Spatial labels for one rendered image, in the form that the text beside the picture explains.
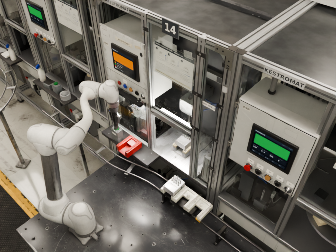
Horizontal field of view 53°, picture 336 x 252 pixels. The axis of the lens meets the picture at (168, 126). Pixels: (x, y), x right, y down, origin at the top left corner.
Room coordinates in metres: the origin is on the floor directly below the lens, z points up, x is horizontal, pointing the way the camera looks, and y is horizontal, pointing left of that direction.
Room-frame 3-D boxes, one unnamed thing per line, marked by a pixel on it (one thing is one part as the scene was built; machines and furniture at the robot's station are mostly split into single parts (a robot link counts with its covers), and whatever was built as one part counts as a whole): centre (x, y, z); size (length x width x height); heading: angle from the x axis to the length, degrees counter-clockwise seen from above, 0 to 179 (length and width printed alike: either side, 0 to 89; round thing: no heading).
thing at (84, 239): (1.21, 0.57, 0.71); 0.22 x 0.18 x 0.06; 48
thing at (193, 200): (1.36, -0.13, 0.84); 0.36 x 0.14 x 0.10; 48
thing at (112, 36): (2.02, 0.22, 1.60); 0.42 x 0.29 x 0.46; 48
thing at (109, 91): (1.90, 0.42, 1.41); 0.13 x 0.11 x 0.16; 72
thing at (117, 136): (1.90, 0.40, 0.97); 0.08 x 0.08 x 0.12; 48
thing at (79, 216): (1.23, 0.59, 0.85); 0.18 x 0.16 x 0.22; 72
